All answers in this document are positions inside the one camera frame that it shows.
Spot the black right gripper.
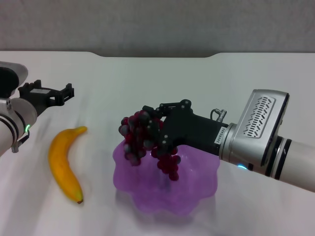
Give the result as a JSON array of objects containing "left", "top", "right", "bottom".
[{"left": 142, "top": 99, "right": 230, "bottom": 156}]

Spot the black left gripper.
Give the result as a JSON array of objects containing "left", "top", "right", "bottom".
[{"left": 18, "top": 80, "right": 75, "bottom": 118}]

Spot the dark red grape bunch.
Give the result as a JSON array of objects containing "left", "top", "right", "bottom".
[{"left": 119, "top": 110, "right": 182, "bottom": 181}]

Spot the yellow banana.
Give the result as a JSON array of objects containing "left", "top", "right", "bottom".
[{"left": 48, "top": 125, "right": 88, "bottom": 205}]

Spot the purple plastic wavy bowl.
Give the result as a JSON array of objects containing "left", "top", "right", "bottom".
[{"left": 112, "top": 141, "right": 221, "bottom": 217}]

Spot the left wrist camera housing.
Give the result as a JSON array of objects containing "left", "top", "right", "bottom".
[{"left": 0, "top": 61, "right": 29, "bottom": 99}]

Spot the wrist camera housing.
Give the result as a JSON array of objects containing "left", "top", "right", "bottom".
[
  {"left": 232, "top": 88, "right": 290, "bottom": 173},
  {"left": 0, "top": 61, "right": 29, "bottom": 99}
]

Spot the silver cable connector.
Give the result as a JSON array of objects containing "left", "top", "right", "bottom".
[
  {"left": 210, "top": 108, "right": 229, "bottom": 123},
  {"left": 11, "top": 130, "right": 31, "bottom": 153}
]

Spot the right wrist camera housing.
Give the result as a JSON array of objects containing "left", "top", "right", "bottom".
[{"left": 232, "top": 88, "right": 290, "bottom": 173}]

